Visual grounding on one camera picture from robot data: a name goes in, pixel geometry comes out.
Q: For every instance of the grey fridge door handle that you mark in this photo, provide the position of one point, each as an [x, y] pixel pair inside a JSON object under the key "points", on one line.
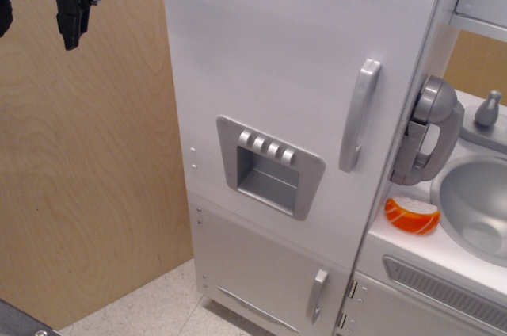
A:
{"points": [[364, 89]]}

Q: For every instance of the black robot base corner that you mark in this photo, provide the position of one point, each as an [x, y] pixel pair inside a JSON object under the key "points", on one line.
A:
{"points": [[15, 322]]}

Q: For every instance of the grey ice dispenser panel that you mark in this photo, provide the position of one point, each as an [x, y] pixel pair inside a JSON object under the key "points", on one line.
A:
{"points": [[269, 170]]}

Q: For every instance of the white lower freezer door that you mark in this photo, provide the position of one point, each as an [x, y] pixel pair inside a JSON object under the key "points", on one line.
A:
{"points": [[260, 275]]}

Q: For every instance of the grey toy phone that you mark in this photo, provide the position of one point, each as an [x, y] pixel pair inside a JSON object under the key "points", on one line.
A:
{"points": [[431, 134]]}

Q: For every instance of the orange salmon sushi toy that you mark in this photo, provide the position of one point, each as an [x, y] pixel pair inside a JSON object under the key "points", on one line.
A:
{"points": [[411, 216]]}

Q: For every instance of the white oven door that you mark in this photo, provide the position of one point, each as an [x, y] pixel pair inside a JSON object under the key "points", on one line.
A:
{"points": [[376, 308]]}

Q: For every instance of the white toy kitchen body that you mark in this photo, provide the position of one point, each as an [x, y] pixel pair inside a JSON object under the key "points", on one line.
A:
{"points": [[435, 252]]}

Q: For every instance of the grey toy faucet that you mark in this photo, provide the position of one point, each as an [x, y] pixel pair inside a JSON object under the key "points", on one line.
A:
{"points": [[484, 125]]}

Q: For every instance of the silver sink bowl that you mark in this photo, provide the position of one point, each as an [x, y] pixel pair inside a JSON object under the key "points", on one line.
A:
{"points": [[470, 193]]}

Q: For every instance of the grey oven vent panel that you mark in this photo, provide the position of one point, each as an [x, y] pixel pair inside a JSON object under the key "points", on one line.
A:
{"points": [[464, 301]]}

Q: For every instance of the grey lower door handle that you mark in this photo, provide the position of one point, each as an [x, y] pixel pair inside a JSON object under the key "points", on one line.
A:
{"points": [[318, 285]]}

